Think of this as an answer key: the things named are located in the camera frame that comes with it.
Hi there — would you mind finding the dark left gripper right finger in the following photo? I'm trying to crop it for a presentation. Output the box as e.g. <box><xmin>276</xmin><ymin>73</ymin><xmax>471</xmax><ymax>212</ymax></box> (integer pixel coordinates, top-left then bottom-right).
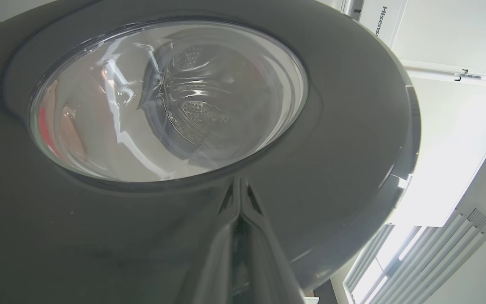
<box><xmin>240</xmin><ymin>176</ymin><xmax>307</xmax><ymax>304</ymax></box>

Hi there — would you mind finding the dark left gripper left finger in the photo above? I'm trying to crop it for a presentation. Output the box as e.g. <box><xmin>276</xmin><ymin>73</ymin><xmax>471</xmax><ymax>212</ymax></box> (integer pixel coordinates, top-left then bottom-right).
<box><xmin>175</xmin><ymin>176</ymin><xmax>241</xmax><ymax>304</ymax></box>

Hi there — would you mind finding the black round glass washer door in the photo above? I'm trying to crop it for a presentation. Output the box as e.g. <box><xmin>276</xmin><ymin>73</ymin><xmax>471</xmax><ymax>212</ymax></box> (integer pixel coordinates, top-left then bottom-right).
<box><xmin>0</xmin><ymin>0</ymin><xmax>421</xmax><ymax>304</ymax></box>

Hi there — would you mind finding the white front-load washing machine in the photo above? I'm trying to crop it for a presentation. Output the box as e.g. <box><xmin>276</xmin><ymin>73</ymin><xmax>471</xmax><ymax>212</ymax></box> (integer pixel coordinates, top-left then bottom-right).
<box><xmin>340</xmin><ymin>0</ymin><xmax>408</xmax><ymax>48</ymax></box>

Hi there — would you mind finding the white louvred ceiling panel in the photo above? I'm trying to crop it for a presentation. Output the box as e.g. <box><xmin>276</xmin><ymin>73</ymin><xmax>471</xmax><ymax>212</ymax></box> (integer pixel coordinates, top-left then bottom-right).
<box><xmin>344</xmin><ymin>112</ymin><xmax>486</xmax><ymax>304</ymax></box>

